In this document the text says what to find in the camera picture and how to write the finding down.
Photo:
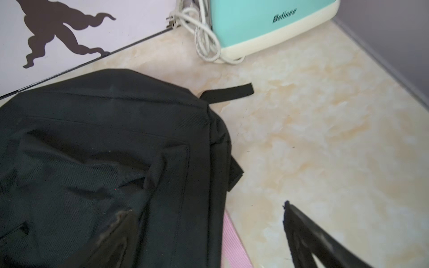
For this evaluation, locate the mint green toaster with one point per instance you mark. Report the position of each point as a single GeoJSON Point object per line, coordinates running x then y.
{"type": "Point", "coordinates": [244, 27]}

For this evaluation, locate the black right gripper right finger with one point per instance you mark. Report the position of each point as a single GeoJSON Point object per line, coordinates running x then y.
{"type": "Point", "coordinates": [307, 239]}

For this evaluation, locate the black backpack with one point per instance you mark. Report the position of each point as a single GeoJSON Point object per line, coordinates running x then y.
{"type": "Point", "coordinates": [75, 153]}

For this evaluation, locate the pink backpack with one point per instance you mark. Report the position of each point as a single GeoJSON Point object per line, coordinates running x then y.
{"type": "Point", "coordinates": [233, 254]}

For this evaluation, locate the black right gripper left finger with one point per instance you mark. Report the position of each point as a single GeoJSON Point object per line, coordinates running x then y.
{"type": "Point", "coordinates": [115, 247]}

